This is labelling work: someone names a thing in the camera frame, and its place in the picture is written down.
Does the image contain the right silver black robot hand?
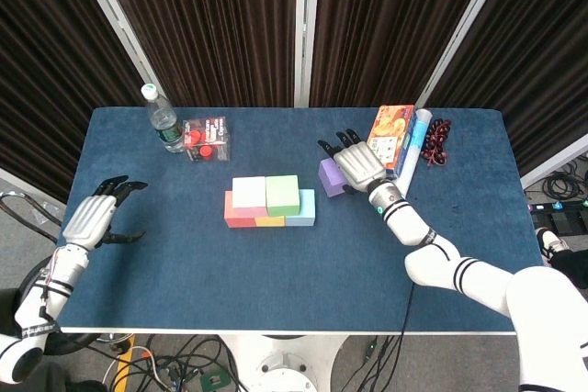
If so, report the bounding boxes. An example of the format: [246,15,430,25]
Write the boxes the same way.
[316,129,388,195]

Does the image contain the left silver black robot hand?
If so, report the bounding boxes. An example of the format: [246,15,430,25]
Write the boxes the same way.
[61,174,149,249]

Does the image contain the purple cube block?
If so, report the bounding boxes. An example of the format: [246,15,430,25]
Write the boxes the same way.
[318,157,353,200]

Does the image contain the light blue cube block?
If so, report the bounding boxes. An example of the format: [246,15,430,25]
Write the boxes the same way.
[284,188,317,228]

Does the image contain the green cube block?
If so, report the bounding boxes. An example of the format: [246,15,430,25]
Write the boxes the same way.
[266,174,302,218]

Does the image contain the yellow cube block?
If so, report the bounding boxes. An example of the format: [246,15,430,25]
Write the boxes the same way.
[254,215,287,229]

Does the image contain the pink cube block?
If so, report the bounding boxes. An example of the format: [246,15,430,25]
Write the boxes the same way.
[232,176,268,209]

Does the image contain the red cube block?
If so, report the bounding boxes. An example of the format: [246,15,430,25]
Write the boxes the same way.
[223,189,258,230]

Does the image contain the blue orange cookie box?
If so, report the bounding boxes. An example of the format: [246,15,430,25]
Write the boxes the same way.
[366,104,418,181]

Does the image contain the plastic wrap roll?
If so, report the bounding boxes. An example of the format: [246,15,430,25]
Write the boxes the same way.
[394,108,434,198]

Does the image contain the dark red grape bunch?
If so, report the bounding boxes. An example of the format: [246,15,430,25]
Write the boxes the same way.
[419,118,452,168]

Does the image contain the clear plastic water bottle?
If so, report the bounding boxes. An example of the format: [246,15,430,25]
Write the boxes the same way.
[140,83,186,154]

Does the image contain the blue fabric table cover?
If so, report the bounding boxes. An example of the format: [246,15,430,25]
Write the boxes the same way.
[54,106,548,334]

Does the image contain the clear box with red stoppers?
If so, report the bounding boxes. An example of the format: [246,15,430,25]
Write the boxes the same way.
[182,116,232,163]

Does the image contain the dark brown pleated curtain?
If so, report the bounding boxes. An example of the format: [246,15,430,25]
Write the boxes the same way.
[0,0,148,203]
[308,0,497,108]
[424,0,588,177]
[94,0,299,108]

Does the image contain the green socket box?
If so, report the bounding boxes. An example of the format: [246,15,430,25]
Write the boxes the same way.
[200,371,229,391]

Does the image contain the white black sneaker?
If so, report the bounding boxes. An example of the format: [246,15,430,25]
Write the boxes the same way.
[535,226,571,269]

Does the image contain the black trouser leg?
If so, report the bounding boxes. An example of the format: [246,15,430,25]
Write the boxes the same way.
[548,248,588,290]

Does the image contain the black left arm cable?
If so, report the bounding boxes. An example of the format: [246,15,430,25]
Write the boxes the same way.
[39,253,74,324]

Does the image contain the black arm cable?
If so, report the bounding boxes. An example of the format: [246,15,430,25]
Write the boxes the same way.
[39,253,74,324]
[367,230,451,392]

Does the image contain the white partition post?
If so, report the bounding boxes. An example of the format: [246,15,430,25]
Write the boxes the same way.
[68,0,167,97]
[521,134,588,189]
[293,0,322,108]
[414,0,515,111]

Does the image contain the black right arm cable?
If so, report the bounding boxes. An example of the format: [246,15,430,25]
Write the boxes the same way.
[367,230,451,392]

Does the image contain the tangled floor cables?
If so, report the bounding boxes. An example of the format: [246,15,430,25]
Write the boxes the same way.
[100,334,249,392]

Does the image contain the white table frame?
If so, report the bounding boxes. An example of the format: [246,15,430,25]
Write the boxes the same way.
[59,327,518,337]

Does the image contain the black cable coil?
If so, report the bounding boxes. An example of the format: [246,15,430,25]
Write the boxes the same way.
[541,171,588,203]

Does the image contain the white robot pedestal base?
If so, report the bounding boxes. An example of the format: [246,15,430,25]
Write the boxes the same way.
[220,334,350,392]

